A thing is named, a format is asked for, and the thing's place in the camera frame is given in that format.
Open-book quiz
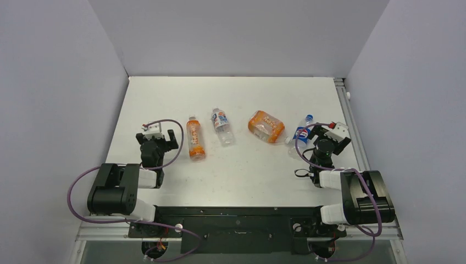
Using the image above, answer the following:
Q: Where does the wide orange drink bottle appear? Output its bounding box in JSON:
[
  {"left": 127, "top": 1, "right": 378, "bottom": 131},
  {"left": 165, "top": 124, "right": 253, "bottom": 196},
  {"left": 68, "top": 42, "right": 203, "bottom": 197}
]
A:
[{"left": 248, "top": 111, "right": 291, "bottom": 144}]

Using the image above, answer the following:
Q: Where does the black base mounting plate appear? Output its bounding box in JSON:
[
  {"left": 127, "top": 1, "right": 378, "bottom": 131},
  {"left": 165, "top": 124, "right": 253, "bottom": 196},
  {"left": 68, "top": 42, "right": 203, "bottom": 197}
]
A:
[{"left": 128, "top": 206, "right": 347, "bottom": 255}]

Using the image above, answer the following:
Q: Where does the aluminium frame rail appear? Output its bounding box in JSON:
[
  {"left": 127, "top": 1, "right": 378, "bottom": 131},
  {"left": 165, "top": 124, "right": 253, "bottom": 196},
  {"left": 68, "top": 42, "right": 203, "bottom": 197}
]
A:
[{"left": 333, "top": 78, "right": 370, "bottom": 171}]

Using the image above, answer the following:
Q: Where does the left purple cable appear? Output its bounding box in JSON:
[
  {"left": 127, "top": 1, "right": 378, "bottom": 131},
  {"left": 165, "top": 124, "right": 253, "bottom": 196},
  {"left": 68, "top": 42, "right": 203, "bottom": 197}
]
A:
[{"left": 66, "top": 118, "right": 202, "bottom": 263}]

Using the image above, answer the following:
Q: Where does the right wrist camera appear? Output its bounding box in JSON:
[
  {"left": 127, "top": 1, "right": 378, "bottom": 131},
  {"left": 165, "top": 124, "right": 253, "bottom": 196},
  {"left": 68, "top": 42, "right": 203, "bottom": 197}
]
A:
[{"left": 324, "top": 122, "right": 350, "bottom": 142}]

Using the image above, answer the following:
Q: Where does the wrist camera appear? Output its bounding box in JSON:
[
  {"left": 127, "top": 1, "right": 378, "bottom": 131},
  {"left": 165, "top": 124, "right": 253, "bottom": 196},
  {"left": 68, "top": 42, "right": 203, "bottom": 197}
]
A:
[
  {"left": 141, "top": 123, "right": 163, "bottom": 138},
  {"left": 324, "top": 122, "right": 350, "bottom": 142}
]

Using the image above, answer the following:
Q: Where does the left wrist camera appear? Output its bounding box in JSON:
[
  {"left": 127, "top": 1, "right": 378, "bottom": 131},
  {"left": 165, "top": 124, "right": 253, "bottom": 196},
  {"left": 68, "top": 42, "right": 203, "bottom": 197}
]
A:
[{"left": 141, "top": 123, "right": 163, "bottom": 138}]

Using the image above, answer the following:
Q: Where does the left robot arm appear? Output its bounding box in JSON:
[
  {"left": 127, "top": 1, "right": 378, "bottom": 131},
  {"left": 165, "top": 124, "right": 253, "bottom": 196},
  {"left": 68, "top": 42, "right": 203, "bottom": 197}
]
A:
[{"left": 87, "top": 129, "right": 179, "bottom": 237}]

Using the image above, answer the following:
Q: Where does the clear water bottle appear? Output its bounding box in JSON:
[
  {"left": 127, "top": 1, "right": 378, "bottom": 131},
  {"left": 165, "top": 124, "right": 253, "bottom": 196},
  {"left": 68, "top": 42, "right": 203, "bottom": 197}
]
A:
[{"left": 211, "top": 107, "right": 235, "bottom": 147}]

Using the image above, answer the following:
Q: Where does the slim orange drink bottle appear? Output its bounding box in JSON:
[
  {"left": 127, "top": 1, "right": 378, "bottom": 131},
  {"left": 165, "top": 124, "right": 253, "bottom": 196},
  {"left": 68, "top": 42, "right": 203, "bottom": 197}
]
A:
[{"left": 186, "top": 115, "right": 206, "bottom": 162}]

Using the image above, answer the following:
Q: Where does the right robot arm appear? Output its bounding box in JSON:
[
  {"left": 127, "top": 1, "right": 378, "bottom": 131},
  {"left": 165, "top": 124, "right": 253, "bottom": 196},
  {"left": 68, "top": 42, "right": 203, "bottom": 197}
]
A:
[{"left": 308, "top": 122, "right": 396, "bottom": 235}]

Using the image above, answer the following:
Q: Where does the blue cap pepsi bottle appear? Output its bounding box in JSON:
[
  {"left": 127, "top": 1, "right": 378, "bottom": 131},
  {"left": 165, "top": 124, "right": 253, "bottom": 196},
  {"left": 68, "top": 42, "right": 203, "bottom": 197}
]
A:
[{"left": 285, "top": 114, "right": 313, "bottom": 160}]

